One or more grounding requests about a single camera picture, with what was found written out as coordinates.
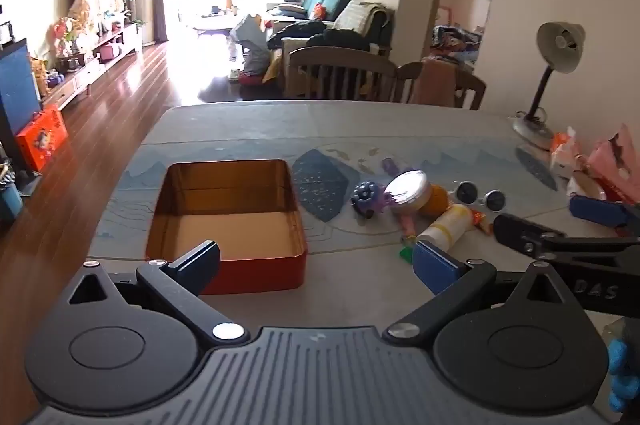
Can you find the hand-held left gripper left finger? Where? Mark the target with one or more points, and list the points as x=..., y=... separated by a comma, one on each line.
x=196, y=266

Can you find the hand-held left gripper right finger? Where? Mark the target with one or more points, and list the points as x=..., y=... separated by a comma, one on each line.
x=434, y=266

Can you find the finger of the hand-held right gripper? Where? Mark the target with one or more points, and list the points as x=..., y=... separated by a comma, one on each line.
x=520, y=232
x=597, y=209

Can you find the red tin box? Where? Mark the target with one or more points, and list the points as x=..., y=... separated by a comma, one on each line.
x=225, y=225

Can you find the silver lid jar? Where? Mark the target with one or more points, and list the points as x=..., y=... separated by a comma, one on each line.
x=409, y=189

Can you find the small green item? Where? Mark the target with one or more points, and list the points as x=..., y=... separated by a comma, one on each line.
x=407, y=253

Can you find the small orange wrapper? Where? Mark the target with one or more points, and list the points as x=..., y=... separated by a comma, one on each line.
x=481, y=222

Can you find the white yellow bottle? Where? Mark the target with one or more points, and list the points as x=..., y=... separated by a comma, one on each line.
x=447, y=227

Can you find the pink tube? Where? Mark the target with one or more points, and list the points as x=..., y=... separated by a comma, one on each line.
x=407, y=227

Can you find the pink bag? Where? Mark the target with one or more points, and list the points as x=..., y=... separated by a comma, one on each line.
x=615, y=160

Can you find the round lens sunglasses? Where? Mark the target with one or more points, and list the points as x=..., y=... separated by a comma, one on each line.
x=481, y=196

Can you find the orange white tissue pack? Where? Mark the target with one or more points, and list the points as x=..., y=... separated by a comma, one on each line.
x=565, y=152

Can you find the orange ball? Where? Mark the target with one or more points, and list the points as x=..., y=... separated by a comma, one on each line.
x=437, y=200

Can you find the purple toy figure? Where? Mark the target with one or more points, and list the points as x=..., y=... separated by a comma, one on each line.
x=367, y=200

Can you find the blue fuzzy object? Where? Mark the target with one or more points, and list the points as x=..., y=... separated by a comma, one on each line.
x=622, y=375

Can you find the purple block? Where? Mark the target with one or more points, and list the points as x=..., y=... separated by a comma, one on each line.
x=390, y=166

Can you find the wooden chair with cloth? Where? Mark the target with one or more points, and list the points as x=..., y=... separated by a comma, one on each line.
x=472, y=92

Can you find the grey desk lamp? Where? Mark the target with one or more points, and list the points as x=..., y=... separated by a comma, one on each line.
x=560, y=40

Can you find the pink cloth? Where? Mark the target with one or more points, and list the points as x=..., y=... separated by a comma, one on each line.
x=432, y=82

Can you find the blue bucket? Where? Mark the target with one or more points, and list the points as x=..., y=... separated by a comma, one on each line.
x=10, y=205

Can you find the red gift box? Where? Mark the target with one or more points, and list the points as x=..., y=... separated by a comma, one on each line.
x=42, y=137

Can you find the cluttered bed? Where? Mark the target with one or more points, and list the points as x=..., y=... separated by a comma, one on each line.
x=455, y=42

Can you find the wooden slatted chair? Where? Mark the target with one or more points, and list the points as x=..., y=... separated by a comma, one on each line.
x=340, y=72

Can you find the low TV cabinet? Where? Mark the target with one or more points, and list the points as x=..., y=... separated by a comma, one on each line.
x=90, y=70

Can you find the grey bag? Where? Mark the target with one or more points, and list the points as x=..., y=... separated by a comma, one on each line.
x=252, y=45

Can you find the white coffee table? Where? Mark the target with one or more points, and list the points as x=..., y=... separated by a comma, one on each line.
x=215, y=22

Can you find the blue board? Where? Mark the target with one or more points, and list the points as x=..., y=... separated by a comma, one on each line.
x=17, y=87

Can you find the dark clothes pile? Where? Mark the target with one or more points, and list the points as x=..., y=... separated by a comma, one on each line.
x=320, y=36

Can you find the white throw blanket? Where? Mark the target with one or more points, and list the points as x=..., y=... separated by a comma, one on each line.
x=357, y=15

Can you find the teal sofa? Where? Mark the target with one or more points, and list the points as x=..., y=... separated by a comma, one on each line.
x=325, y=2

